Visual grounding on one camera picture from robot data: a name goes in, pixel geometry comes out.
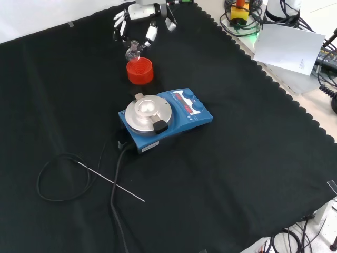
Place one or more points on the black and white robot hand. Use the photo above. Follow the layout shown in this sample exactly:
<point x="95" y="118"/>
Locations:
<point x="142" y="11"/>

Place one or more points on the clear round-bottom flask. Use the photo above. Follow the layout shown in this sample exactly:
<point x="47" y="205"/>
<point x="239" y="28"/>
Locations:
<point x="132" y="54"/>

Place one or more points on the clear tape piece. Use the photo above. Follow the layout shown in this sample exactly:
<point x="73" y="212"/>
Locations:
<point x="70" y="24"/>
<point x="332" y="185"/>

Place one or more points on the yellow stop button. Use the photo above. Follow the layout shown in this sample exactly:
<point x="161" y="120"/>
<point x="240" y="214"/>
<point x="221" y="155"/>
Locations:
<point x="238" y="14"/>

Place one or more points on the blue-base heater, steel plate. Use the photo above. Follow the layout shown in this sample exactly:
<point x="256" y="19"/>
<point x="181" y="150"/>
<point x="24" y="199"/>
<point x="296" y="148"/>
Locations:
<point x="184" y="124"/>

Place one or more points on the pale board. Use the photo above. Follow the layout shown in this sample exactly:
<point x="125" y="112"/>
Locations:
<point x="287" y="47"/>

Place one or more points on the grey metal platform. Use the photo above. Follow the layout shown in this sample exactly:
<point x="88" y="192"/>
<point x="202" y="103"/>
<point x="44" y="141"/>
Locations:
<point x="295" y="81"/>

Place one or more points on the thin metal probe rod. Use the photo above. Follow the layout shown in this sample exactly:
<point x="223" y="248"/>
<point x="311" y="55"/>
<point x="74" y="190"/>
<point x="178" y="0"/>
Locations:
<point x="100" y="175"/>

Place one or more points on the black bench cloth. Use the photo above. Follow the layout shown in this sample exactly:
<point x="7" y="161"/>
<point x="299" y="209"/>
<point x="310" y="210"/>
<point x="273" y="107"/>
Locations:
<point x="237" y="158"/>

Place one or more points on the black power adapter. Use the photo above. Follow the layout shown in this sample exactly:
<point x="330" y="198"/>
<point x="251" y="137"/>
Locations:
<point x="327" y="59"/>

